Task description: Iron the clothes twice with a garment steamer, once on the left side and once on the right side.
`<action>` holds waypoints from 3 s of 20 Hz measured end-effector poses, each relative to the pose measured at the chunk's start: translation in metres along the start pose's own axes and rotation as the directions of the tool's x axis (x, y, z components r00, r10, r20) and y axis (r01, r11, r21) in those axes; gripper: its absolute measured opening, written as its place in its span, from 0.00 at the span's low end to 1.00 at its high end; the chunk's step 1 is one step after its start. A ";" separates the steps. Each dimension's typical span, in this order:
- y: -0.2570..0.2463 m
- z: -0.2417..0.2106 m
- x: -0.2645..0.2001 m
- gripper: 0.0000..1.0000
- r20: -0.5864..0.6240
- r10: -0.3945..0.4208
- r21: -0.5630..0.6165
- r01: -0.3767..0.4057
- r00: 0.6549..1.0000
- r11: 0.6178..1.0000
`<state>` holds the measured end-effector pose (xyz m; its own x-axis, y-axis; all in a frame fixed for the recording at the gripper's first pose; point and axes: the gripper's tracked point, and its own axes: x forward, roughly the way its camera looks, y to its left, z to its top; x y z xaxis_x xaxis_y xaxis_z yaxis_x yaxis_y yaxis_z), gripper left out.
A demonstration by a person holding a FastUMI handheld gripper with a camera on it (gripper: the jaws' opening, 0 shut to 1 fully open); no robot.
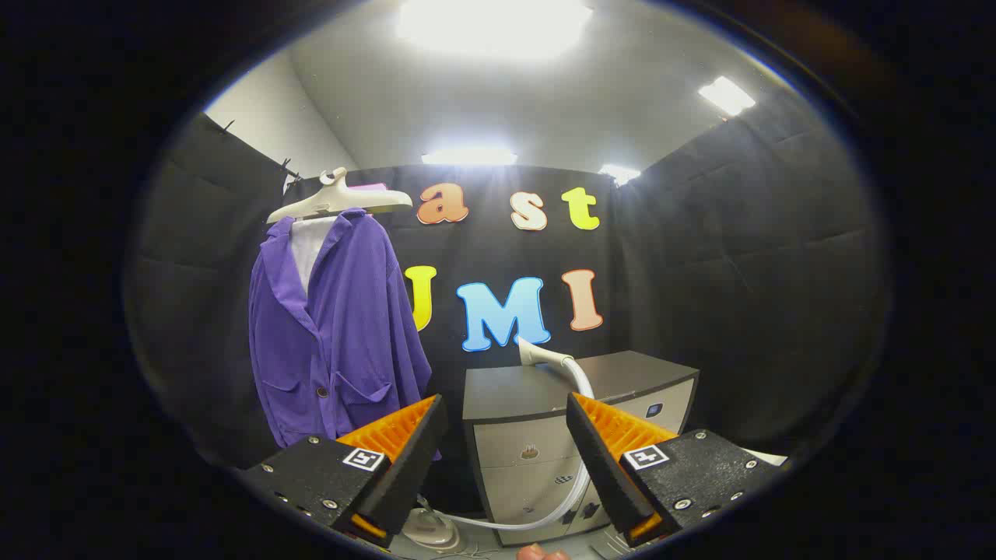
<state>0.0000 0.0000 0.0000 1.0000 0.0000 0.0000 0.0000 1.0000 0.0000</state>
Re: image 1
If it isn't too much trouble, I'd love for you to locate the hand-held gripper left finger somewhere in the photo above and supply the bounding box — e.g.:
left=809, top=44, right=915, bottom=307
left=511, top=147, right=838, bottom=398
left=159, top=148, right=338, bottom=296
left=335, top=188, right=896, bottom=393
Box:
left=244, top=394, right=450, bottom=547

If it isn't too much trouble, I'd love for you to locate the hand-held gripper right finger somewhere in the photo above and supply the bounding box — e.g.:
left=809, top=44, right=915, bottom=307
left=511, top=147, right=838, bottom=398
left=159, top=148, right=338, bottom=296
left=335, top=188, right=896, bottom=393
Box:
left=565, top=392, right=791, bottom=548

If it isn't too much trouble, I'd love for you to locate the white garment steamer base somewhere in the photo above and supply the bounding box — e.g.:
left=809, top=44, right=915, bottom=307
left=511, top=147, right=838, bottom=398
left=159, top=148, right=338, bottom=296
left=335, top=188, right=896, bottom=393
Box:
left=401, top=506, right=461, bottom=555

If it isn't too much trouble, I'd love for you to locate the purple jacket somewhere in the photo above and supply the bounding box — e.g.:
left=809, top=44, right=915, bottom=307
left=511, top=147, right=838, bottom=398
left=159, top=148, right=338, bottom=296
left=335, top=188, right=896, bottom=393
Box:
left=247, top=208, right=441, bottom=461

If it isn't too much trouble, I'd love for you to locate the cream clothes hanger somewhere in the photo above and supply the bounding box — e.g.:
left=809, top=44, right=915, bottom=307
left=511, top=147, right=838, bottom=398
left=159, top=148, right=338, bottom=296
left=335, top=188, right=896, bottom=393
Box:
left=266, top=167, right=414, bottom=226

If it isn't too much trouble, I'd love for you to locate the grey drawer cabinet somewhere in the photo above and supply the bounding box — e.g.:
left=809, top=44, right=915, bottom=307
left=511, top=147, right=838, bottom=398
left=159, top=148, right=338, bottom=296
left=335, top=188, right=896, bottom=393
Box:
left=462, top=350, right=700, bottom=547

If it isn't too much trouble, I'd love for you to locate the white cloth panel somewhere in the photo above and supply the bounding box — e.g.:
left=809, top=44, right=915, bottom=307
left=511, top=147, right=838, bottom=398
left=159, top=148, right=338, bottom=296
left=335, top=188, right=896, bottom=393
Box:
left=289, top=216, right=339, bottom=296

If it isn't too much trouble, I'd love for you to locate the large ceiling light panel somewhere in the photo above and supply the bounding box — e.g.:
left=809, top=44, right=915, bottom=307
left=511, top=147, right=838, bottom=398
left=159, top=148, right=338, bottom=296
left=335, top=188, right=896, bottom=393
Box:
left=397, top=0, right=594, bottom=59

